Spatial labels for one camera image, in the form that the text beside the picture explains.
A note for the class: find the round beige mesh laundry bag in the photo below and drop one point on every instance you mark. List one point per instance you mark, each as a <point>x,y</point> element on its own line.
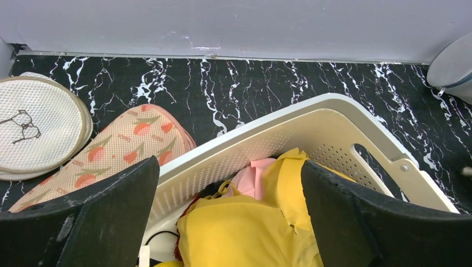
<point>43,124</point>

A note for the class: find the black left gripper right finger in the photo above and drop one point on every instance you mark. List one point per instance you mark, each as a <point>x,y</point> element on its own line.
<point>357,226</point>

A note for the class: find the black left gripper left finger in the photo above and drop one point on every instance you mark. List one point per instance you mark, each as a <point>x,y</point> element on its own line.
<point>98,225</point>

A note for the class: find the floral peach mesh laundry bag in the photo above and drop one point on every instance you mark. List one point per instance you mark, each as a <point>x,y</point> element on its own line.
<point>139,133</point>

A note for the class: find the pink garment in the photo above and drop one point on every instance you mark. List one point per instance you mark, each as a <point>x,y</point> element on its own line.
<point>257,180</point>

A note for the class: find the cream plastic laundry basket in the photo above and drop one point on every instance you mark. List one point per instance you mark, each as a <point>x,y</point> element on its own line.
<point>335,132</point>

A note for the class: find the yellow bra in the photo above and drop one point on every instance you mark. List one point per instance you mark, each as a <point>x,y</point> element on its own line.
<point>243,231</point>

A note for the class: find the white mesh bag blue zipper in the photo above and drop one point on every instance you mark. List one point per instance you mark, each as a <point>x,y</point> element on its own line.
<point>450,71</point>

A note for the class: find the black garment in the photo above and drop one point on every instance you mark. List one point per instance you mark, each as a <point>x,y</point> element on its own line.
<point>213,191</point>

